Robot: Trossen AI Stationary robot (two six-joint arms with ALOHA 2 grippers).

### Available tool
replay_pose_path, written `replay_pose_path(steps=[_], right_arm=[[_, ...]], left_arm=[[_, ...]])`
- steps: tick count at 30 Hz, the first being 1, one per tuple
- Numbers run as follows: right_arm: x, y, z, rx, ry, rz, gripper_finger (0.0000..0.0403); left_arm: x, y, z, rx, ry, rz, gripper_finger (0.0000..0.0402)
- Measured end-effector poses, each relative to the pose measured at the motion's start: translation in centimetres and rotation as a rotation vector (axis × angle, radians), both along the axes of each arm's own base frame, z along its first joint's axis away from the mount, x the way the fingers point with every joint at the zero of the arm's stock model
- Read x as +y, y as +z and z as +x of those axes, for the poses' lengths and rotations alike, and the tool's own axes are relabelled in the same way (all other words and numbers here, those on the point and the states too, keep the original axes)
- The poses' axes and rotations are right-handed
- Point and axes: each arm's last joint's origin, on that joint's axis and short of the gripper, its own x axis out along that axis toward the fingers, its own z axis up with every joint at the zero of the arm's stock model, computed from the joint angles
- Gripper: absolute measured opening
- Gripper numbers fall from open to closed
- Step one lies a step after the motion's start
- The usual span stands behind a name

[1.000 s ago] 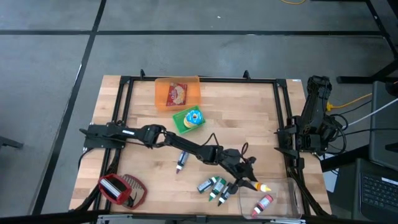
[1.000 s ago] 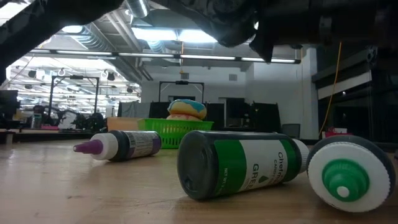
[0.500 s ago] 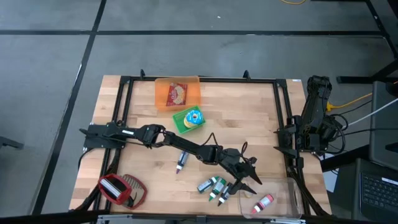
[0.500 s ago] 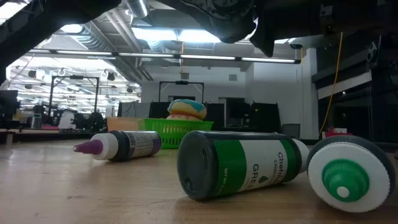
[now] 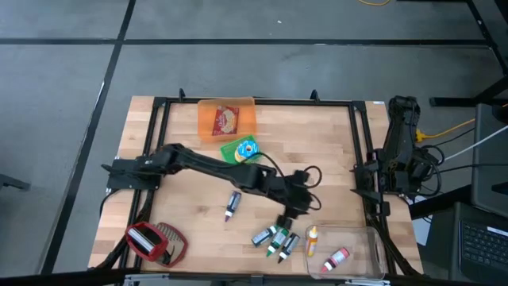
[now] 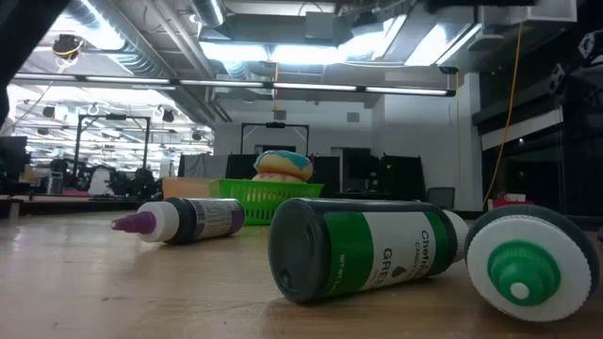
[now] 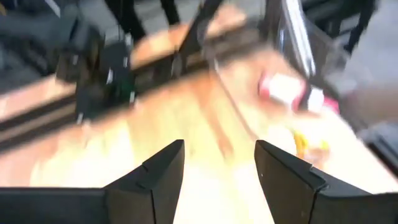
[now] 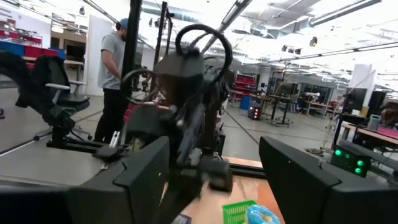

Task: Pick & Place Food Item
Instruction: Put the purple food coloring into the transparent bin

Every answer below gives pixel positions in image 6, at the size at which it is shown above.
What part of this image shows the black partition panel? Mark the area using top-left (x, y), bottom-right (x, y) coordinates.
top-left (378, 153), bottom-right (428, 204)

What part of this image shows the black low frame stand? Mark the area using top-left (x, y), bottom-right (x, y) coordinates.
top-left (239, 121), bottom-right (311, 157)

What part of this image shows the tan box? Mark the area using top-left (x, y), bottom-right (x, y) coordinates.
top-left (160, 176), bottom-right (214, 201)

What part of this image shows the black monitor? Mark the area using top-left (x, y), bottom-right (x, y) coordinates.
top-left (0, 136), bottom-right (30, 183)

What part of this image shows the blue-frosted toy donut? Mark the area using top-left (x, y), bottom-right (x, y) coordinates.
top-left (252, 149), bottom-right (315, 185)

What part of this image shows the green-tipped white-capped bottle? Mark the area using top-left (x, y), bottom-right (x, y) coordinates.
top-left (463, 203), bottom-right (601, 324)

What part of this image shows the red box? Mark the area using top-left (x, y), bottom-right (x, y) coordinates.
top-left (486, 192), bottom-right (536, 211)

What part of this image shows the person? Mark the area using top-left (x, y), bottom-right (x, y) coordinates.
top-left (89, 166), bottom-right (117, 197)
top-left (132, 167), bottom-right (158, 197)

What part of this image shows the green plastic basket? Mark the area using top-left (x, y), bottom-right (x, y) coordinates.
top-left (207, 178), bottom-right (325, 227)

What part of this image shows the green-labelled dye bottle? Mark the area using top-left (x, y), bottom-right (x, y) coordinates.
top-left (267, 197), bottom-right (470, 305)

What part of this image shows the black ceiling cord reel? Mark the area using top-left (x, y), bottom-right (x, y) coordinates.
top-left (50, 33), bottom-right (86, 60)

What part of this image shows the black tall frame stand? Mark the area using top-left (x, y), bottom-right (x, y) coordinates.
top-left (73, 113), bottom-right (153, 181)

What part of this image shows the grey cover sheet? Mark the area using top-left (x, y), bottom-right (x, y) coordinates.
top-left (177, 152), bottom-right (230, 180)

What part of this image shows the yellow hanging cable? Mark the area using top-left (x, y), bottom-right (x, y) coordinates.
top-left (481, 20), bottom-right (525, 211)

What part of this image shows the purple-tipped dye bottle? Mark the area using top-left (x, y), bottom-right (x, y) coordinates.
top-left (109, 197), bottom-right (247, 247)

